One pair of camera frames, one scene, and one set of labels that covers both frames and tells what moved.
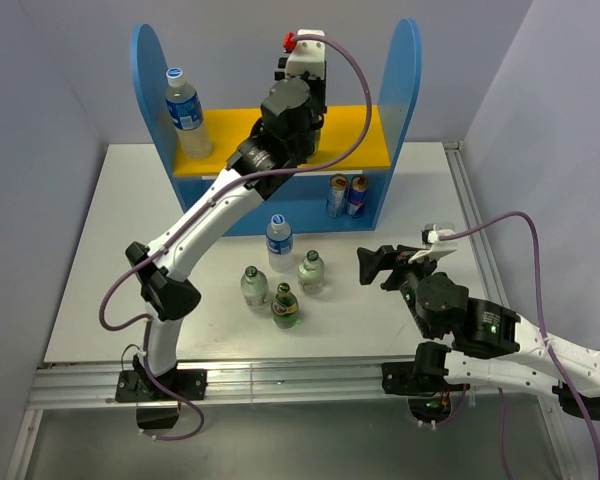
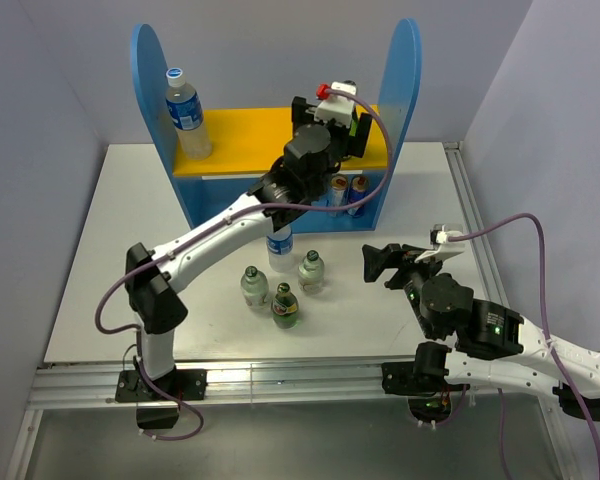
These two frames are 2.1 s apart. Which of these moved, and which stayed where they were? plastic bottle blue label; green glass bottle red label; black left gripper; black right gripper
Moved: black left gripper
Stayed: black right gripper; plastic bottle blue label; green glass bottle red label
